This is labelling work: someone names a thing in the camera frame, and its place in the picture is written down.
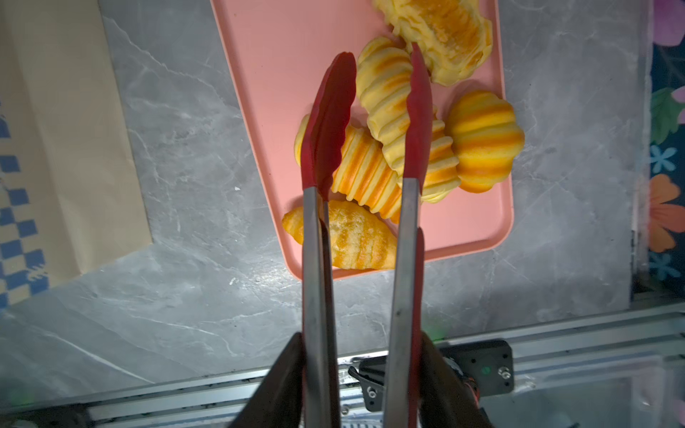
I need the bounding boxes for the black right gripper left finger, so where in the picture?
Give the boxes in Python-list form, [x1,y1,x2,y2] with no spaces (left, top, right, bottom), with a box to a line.
[229,333,305,428]

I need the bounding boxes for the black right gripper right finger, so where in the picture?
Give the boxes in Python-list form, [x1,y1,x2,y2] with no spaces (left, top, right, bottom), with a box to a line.
[419,333,492,428]

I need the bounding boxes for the golden croissant bread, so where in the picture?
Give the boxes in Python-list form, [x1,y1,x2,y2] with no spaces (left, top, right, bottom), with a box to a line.
[281,199,400,272]

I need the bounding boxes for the striped long bread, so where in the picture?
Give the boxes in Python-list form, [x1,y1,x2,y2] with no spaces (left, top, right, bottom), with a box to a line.
[293,113,403,225]
[356,37,461,203]

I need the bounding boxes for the small round bread roll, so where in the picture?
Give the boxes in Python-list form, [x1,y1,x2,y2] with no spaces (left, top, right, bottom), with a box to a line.
[445,90,526,194]

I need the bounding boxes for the red metal kitchen tongs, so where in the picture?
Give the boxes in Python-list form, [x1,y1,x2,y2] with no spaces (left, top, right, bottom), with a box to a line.
[301,46,433,427]

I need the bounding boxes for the blue checkered paper bag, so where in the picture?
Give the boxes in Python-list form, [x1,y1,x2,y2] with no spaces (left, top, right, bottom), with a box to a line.
[1,1,152,308]

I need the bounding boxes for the braided bread roll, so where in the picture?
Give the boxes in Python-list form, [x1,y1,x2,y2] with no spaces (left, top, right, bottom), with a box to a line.
[373,0,493,87]

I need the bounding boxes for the pink plastic tray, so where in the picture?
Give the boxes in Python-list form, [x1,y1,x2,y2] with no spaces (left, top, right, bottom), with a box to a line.
[212,1,514,261]

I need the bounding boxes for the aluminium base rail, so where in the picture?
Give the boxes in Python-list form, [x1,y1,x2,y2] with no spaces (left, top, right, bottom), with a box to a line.
[1,300,684,427]

